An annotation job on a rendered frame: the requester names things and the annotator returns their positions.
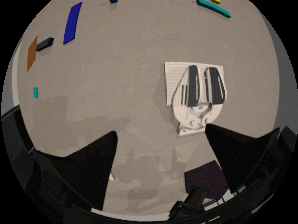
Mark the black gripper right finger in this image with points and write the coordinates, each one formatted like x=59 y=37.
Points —
x=237 y=154

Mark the dark grey flat bar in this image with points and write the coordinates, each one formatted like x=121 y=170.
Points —
x=45 y=43

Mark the small teal square block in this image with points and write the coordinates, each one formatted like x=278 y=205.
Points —
x=35 y=92

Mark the brown rectangular plate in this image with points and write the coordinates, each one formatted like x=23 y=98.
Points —
x=32 y=53

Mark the dark blue flat bar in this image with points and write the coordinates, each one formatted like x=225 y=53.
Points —
x=70 y=29

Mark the beige housing plate with two round holes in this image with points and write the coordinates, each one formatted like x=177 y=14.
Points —
x=111 y=177

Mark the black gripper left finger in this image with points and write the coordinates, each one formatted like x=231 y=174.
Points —
x=86 y=171

